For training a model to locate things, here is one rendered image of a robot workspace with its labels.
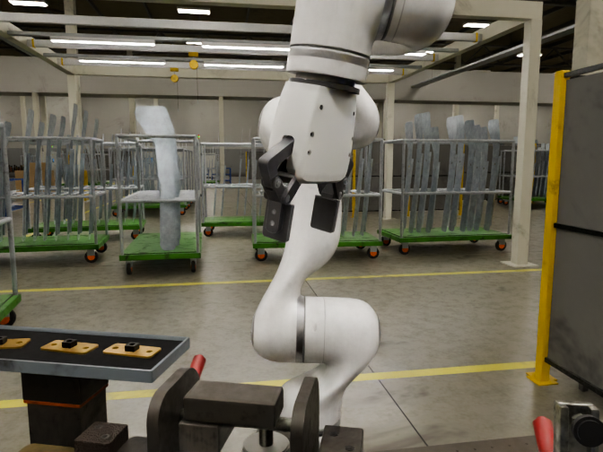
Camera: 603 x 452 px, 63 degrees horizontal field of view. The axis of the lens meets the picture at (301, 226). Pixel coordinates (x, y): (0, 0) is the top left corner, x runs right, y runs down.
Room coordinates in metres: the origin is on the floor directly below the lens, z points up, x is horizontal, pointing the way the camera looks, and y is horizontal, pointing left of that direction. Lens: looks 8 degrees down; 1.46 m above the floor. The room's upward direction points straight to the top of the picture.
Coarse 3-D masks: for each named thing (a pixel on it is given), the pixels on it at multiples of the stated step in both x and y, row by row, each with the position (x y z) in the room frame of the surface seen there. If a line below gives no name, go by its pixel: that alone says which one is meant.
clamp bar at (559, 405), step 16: (560, 400) 0.48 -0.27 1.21; (560, 416) 0.46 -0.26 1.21; (576, 416) 0.46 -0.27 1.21; (592, 416) 0.44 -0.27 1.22; (560, 432) 0.46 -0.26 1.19; (576, 432) 0.44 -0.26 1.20; (592, 432) 0.43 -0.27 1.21; (560, 448) 0.46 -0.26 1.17; (576, 448) 0.46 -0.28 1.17; (592, 448) 0.45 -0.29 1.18
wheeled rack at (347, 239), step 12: (252, 144) 6.99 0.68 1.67; (252, 156) 7.90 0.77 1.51; (252, 168) 7.90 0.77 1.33; (252, 180) 7.90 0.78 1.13; (252, 192) 7.66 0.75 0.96; (372, 192) 7.61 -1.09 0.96; (252, 204) 7.91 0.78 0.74; (252, 216) 7.91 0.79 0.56; (252, 228) 7.92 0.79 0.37; (252, 240) 7.24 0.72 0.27; (264, 240) 7.15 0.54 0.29; (276, 240) 7.15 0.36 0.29; (348, 240) 7.17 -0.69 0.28; (360, 240) 7.19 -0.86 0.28; (372, 240) 7.21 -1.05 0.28; (264, 252) 7.04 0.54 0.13; (372, 252) 7.24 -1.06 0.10
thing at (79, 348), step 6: (54, 342) 0.78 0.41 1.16; (60, 342) 0.78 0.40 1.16; (66, 342) 0.76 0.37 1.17; (72, 342) 0.76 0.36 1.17; (42, 348) 0.75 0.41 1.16; (48, 348) 0.75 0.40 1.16; (54, 348) 0.75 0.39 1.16; (60, 348) 0.75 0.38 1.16; (66, 348) 0.75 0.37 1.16; (72, 348) 0.75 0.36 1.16; (78, 348) 0.75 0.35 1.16; (84, 348) 0.76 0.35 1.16; (90, 348) 0.75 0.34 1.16
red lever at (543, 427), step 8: (544, 416) 0.57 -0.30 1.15; (536, 424) 0.56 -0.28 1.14; (544, 424) 0.56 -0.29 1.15; (552, 424) 0.56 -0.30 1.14; (536, 432) 0.56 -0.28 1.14; (544, 432) 0.55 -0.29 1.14; (552, 432) 0.55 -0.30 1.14; (544, 440) 0.54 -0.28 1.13; (552, 440) 0.54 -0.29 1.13; (544, 448) 0.53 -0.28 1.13; (552, 448) 0.53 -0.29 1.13
